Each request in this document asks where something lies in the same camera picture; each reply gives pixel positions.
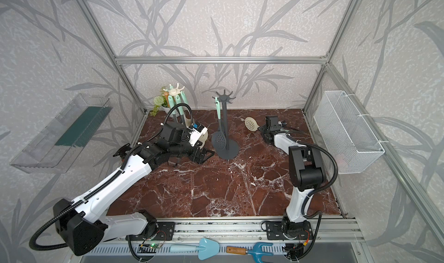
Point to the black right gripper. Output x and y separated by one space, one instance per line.
262 127

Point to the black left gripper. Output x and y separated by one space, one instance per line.
200 159

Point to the cream skimmer mint handle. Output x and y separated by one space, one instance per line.
251 124

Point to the cream skimmer wooden handle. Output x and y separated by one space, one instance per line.
166 95

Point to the grey slotted spatula mint handle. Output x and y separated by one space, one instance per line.
218 108

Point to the cream utensil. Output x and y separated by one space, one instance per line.
204 137

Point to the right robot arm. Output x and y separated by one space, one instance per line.
311 169

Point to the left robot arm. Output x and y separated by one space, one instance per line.
80 224

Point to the cream utensil rack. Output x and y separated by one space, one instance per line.
175 92

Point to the dark grey utensil rack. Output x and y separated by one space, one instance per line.
232 148

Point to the white pot with flowers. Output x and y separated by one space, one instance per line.
158 103

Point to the red spray bottle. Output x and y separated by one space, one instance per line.
122 151

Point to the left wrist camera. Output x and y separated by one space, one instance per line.
196 130

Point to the white wire wall basket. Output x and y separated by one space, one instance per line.
346 133

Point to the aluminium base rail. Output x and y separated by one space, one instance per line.
220 229

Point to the clear plastic wall tray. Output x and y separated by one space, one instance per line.
56 148

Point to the blue garden fork wooden handle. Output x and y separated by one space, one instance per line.
256 252

